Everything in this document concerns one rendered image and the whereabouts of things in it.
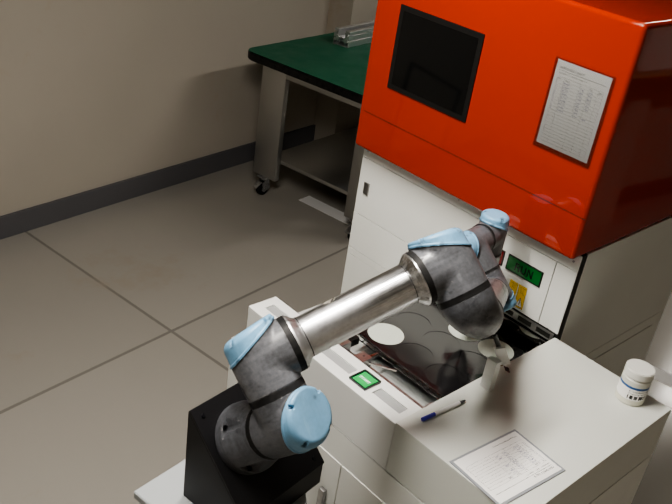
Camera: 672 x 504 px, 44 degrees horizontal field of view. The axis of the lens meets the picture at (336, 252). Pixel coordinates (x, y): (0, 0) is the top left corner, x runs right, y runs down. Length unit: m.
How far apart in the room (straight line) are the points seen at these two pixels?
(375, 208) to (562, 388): 0.88
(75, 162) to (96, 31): 0.69
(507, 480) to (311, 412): 0.48
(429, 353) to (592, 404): 0.44
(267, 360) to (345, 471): 0.61
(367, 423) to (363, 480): 0.16
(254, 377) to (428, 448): 0.47
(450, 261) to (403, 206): 0.94
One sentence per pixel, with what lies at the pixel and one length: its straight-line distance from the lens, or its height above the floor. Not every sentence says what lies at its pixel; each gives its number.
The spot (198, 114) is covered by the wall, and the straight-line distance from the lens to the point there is 5.00.
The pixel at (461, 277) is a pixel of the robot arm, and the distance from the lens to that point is 1.65.
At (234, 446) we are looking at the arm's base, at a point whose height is 1.02.
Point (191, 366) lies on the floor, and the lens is 3.55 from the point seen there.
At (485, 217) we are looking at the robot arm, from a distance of 2.12.
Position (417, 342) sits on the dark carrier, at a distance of 2.28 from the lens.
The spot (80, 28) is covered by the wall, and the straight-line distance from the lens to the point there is 4.33.
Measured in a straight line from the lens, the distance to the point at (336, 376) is 2.00.
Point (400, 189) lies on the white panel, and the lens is 2.56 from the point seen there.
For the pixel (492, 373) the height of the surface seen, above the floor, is 1.02.
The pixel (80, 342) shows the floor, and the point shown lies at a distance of 3.68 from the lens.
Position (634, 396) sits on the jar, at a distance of 2.16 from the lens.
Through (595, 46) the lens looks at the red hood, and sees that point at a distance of 2.05.
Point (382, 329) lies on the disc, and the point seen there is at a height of 0.90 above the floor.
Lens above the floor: 2.17
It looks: 29 degrees down
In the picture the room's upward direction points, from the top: 9 degrees clockwise
